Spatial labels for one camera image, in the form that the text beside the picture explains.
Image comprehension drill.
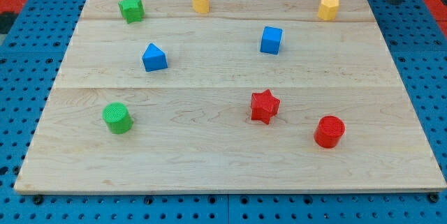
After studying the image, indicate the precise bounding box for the blue triangle block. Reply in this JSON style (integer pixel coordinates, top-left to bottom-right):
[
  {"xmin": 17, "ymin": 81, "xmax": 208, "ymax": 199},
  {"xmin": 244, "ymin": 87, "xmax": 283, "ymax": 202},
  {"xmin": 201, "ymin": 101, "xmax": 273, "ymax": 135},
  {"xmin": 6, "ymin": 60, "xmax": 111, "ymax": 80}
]
[{"xmin": 142, "ymin": 43, "xmax": 168, "ymax": 72}]

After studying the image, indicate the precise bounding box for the green cylinder block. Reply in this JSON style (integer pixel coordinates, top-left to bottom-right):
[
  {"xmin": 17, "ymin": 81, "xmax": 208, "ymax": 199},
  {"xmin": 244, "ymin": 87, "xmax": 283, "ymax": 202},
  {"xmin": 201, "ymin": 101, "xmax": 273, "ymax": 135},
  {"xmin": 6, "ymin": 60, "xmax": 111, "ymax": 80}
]
[{"xmin": 102, "ymin": 102, "xmax": 133, "ymax": 134}]

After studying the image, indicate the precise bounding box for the yellow hexagon block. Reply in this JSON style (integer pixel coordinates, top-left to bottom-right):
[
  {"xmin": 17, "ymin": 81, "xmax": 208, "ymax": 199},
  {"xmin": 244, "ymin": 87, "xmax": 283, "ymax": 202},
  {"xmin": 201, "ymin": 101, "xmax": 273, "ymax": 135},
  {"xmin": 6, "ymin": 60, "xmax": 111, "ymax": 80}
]
[{"xmin": 317, "ymin": 0, "xmax": 339, "ymax": 21}]

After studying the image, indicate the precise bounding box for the red star block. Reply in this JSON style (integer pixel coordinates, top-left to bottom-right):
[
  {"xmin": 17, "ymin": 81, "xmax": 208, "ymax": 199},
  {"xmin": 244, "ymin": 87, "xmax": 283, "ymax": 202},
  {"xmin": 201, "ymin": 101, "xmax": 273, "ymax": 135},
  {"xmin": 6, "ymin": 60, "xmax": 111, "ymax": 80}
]
[{"xmin": 250, "ymin": 89, "xmax": 281, "ymax": 124}]

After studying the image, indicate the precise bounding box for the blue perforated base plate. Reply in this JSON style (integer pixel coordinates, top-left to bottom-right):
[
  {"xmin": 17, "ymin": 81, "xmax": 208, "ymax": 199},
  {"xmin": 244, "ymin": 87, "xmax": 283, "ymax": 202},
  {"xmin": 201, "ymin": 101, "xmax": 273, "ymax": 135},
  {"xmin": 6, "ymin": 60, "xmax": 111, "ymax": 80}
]
[{"xmin": 1, "ymin": 0, "xmax": 446, "ymax": 223}]

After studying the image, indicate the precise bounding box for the blue cube block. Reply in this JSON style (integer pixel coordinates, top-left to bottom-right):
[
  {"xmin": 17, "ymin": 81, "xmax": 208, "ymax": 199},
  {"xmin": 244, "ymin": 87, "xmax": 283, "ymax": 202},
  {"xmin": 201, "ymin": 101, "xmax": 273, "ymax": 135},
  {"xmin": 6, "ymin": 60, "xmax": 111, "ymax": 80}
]
[{"xmin": 260, "ymin": 27, "xmax": 283, "ymax": 55}]

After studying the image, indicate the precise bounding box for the red cylinder block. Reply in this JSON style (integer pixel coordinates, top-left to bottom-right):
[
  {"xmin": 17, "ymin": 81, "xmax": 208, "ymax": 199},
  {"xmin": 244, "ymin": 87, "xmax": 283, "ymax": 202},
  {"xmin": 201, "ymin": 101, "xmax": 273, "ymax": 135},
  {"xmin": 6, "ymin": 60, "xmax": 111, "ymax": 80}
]
[{"xmin": 314, "ymin": 115, "xmax": 346, "ymax": 149}]

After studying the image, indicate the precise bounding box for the green star block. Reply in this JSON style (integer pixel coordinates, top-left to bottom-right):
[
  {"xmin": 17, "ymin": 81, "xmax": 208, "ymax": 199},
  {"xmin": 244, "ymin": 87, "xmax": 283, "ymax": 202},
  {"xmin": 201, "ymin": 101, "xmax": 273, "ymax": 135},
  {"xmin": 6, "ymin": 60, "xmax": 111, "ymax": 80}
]
[{"xmin": 118, "ymin": 0, "xmax": 145, "ymax": 24}]

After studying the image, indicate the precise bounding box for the wooden board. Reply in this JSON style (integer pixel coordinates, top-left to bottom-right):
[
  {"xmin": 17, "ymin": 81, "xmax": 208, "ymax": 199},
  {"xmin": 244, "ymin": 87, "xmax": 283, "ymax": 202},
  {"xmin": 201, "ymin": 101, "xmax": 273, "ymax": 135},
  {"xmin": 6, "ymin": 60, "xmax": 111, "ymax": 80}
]
[{"xmin": 15, "ymin": 0, "xmax": 446, "ymax": 195}]

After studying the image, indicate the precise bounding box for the yellow heart block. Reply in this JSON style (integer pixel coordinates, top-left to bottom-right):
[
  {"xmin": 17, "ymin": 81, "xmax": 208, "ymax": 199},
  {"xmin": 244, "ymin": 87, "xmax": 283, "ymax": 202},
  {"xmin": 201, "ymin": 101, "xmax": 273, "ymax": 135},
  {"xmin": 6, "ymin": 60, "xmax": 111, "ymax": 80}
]
[{"xmin": 191, "ymin": 0, "xmax": 210, "ymax": 14}]

